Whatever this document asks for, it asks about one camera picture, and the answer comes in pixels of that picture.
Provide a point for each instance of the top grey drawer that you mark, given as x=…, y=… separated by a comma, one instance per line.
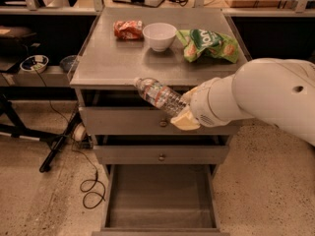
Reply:
x=118, y=112

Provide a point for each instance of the green chip bag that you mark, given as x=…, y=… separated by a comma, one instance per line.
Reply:
x=201, y=42

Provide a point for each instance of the orange red snack bag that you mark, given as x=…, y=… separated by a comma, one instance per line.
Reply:
x=128, y=30

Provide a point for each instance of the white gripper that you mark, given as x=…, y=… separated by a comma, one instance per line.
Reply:
x=201, y=106

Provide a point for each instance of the bottom grey open drawer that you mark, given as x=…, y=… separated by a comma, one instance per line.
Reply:
x=160, y=200

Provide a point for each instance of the dark round dish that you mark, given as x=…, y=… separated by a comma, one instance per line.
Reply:
x=68, y=63

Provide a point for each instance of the clear plastic water bottle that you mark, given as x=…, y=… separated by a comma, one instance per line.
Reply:
x=160, y=96

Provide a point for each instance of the middle grey drawer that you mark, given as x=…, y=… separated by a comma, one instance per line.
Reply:
x=150, y=149

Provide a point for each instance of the black bag on shelf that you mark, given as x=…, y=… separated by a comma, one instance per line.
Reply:
x=16, y=41

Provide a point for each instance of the white ceramic bowl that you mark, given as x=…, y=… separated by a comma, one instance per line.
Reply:
x=159, y=36

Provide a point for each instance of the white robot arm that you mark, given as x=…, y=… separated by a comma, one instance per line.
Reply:
x=276, y=91

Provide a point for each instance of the black stand legs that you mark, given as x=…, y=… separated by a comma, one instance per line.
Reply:
x=20, y=130

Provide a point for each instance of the white bowl with items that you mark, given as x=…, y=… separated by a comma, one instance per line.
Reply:
x=34, y=64

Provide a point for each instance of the grey metal drawer cabinet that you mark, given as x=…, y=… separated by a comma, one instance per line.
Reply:
x=107, y=63

